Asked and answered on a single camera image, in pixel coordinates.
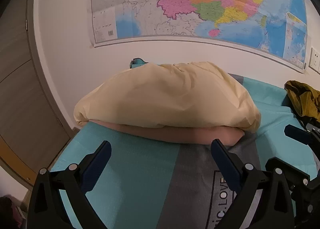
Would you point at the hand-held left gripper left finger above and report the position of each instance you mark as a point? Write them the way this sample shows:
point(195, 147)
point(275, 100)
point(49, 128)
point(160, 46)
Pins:
point(100, 161)

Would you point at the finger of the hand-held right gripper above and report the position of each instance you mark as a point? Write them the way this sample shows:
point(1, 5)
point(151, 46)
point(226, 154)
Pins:
point(297, 131)
point(291, 170)

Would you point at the pink garment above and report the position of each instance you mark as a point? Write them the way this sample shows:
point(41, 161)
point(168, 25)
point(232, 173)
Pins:
point(187, 135)

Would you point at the white wall socket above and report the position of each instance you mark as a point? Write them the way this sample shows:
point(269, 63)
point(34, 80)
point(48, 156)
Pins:
point(315, 60)

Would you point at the olive brown garment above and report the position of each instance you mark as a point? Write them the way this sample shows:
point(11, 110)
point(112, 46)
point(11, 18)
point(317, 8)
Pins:
point(305, 98)

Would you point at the dark cloth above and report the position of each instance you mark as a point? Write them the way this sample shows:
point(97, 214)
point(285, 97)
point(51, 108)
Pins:
point(7, 211)

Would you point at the brown wooden door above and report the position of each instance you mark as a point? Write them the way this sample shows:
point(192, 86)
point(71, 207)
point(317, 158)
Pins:
point(20, 93)

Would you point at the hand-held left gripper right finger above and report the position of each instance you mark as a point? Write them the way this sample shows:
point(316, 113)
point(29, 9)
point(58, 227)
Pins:
point(225, 162)

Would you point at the teal patterned bed sheet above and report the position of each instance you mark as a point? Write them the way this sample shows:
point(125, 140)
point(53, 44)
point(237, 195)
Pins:
point(140, 169)

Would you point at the cream large garment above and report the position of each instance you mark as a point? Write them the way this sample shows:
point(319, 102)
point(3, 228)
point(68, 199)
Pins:
point(162, 98)

